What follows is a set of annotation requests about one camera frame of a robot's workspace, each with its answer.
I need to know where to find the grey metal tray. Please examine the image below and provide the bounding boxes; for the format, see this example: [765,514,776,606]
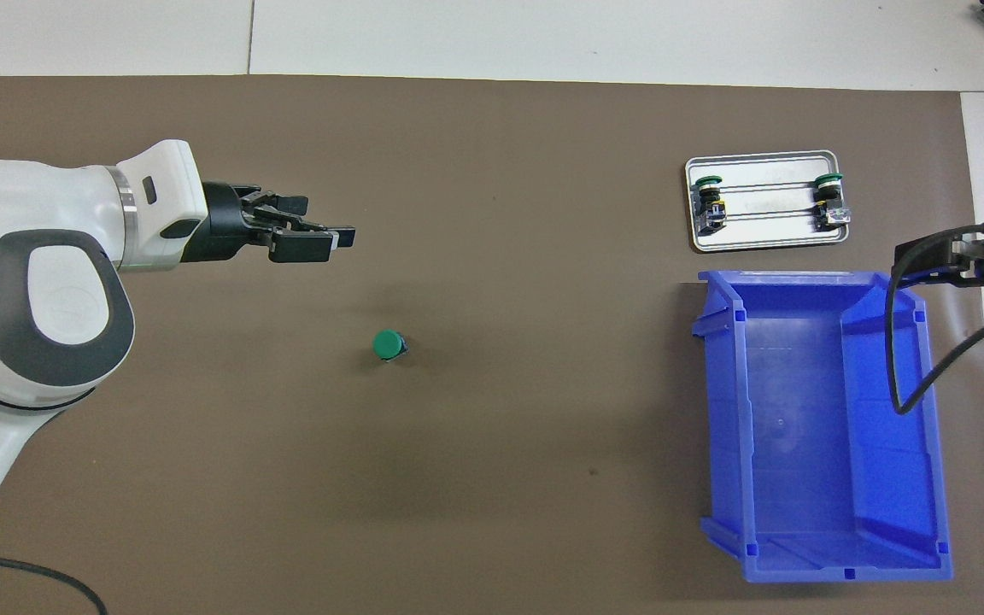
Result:
[684,150,852,254]

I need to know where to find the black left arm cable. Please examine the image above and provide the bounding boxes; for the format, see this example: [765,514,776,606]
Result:
[0,553,108,615]

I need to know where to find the green push button switch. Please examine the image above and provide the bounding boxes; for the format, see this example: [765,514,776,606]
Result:
[693,173,729,236]
[371,329,410,364]
[812,173,852,231]

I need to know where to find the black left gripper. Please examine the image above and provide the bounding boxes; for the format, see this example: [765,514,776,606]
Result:
[184,182,356,264]

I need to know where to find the blue plastic storage bin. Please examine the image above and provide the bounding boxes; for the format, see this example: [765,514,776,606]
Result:
[690,269,954,583]

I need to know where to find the brown table mat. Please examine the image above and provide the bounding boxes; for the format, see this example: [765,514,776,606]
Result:
[0,75,984,615]

